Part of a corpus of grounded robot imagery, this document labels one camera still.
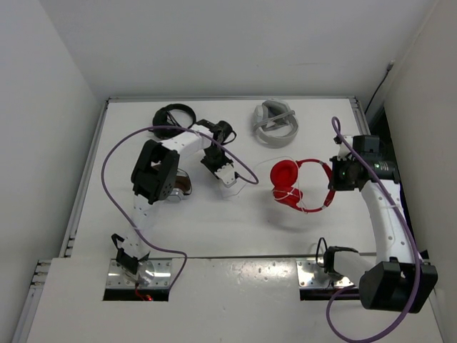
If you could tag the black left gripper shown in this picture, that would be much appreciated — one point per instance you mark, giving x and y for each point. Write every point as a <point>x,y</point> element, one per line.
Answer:
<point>226,161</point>

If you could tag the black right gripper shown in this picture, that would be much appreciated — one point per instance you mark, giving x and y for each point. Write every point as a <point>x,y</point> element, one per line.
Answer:
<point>335,184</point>

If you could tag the red headphones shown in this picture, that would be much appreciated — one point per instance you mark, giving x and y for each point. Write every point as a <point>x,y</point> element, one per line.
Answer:
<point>284,178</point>

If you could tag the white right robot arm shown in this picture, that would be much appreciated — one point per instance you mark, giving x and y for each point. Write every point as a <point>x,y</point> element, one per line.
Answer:
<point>399,279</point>

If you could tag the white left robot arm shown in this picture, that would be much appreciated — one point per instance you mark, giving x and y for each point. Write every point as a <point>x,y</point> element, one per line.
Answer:
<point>157,177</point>

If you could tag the brown silver headphones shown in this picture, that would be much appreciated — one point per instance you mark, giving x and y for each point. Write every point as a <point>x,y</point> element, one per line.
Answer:
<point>182,187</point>

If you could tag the black headphones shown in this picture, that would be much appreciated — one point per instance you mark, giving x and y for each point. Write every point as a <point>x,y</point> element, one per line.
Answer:
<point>164,117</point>

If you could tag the grey white headphones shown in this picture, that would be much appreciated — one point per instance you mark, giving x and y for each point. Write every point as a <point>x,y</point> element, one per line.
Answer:
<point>274,122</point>

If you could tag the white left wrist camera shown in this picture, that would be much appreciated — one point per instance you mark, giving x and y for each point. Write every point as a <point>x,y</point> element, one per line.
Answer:
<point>227,175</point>

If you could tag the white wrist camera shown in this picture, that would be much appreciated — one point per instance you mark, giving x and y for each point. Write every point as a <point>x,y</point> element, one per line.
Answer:
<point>227,175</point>
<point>344,152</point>

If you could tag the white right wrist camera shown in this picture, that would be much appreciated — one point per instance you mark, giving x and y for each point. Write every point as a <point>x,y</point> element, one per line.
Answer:
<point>344,152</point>

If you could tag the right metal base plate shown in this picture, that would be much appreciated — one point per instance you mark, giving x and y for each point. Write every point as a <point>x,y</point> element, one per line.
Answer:
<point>312,276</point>

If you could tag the metal base plate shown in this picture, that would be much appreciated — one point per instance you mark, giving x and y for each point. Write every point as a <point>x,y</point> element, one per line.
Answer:
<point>312,276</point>
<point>151,274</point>

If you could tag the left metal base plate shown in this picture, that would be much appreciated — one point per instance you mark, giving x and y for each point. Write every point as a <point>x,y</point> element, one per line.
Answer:
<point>151,274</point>

